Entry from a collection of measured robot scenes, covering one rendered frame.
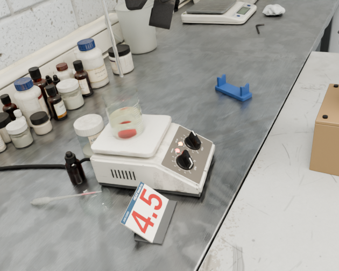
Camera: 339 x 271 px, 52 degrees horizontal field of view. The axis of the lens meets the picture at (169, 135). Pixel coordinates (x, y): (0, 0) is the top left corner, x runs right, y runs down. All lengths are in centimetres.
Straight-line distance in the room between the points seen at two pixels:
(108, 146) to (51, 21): 60
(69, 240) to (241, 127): 41
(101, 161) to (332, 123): 39
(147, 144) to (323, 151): 30
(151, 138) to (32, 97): 38
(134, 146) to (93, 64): 45
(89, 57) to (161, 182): 50
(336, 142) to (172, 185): 28
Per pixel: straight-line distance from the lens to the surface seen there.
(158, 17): 52
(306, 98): 88
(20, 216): 69
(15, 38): 106
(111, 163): 62
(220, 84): 92
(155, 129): 63
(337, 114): 63
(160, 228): 57
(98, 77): 102
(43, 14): 112
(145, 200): 58
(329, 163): 65
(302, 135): 75
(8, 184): 78
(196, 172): 61
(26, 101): 90
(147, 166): 59
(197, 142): 63
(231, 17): 137
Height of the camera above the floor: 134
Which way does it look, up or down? 35 degrees down
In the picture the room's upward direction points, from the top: 9 degrees counter-clockwise
